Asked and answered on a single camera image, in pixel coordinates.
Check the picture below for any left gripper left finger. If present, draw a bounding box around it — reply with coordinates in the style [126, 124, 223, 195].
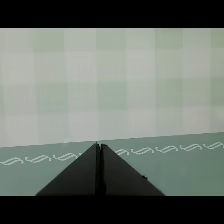
[35, 142, 100, 197]

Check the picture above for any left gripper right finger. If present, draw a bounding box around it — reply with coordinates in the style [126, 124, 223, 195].
[98, 143, 166, 197]

